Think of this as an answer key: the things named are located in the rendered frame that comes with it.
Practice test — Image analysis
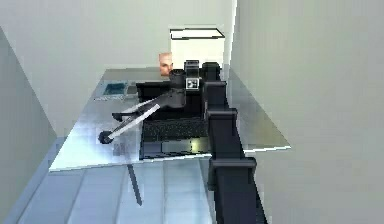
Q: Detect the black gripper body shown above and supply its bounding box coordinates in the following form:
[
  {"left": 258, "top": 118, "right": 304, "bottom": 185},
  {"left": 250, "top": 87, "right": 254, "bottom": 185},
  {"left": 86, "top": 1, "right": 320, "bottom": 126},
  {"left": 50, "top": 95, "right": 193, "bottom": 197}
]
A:
[{"left": 155, "top": 69, "right": 187, "bottom": 110}]

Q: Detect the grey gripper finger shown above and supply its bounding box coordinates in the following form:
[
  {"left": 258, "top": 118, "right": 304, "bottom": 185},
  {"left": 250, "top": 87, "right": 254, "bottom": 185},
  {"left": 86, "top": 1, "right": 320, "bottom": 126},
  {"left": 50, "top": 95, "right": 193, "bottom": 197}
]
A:
[
  {"left": 98, "top": 103, "right": 162, "bottom": 145},
  {"left": 111, "top": 97, "right": 163, "bottom": 122}
]

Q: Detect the black laptop computer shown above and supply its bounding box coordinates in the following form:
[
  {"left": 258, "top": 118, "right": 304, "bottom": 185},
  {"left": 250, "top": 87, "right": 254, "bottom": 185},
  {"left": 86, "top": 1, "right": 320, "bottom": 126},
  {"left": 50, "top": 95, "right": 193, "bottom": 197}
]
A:
[{"left": 135, "top": 80, "right": 213, "bottom": 161}]

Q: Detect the silver dining table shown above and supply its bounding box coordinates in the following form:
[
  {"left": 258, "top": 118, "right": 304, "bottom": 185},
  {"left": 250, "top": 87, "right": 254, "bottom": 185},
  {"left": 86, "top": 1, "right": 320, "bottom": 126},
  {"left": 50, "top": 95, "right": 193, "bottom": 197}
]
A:
[{"left": 48, "top": 67, "right": 292, "bottom": 207}]

